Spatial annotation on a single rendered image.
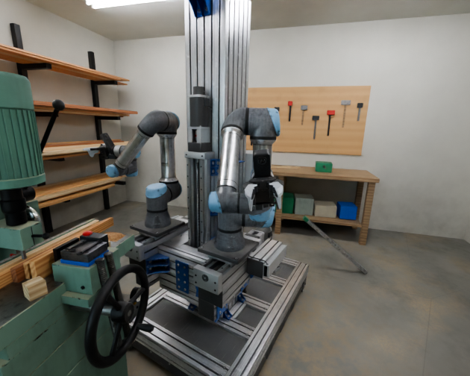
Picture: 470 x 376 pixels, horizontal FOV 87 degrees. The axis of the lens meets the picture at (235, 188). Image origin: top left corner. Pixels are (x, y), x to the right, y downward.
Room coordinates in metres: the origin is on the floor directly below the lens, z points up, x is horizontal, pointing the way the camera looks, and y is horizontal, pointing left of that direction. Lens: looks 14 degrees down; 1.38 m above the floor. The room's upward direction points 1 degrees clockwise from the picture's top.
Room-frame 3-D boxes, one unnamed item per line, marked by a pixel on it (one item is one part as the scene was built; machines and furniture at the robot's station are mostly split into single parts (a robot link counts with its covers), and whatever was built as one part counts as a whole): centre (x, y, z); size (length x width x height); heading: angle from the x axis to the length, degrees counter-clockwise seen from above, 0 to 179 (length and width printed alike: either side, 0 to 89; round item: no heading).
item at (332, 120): (3.66, -0.76, 1.50); 2.00 x 0.04 x 0.90; 75
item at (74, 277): (0.73, 0.48, 0.91); 0.15 x 0.14 x 0.09; 169
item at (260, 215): (0.84, -0.07, 1.12); 0.11 x 0.08 x 0.11; 86
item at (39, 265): (0.78, 0.59, 0.94); 0.22 x 0.02 x 0.07; 169
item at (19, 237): (0.72, 0.70, 1.03); 0.14 x 0.07 x 0.09; 79
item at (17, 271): (0.76, 0.65, 0.92); 0.20 x 0.02 x 0.05; 169
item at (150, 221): (1.36, 0.45, 0.87); 0.15 x 0.15 x 0.10
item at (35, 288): (0.61, 0.56, 0.92); 0.04 x 0.04 x 0.04; 59
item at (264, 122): (1.10, -0.11, 1.19); 0.15 x 0.12 x 0.55; 86
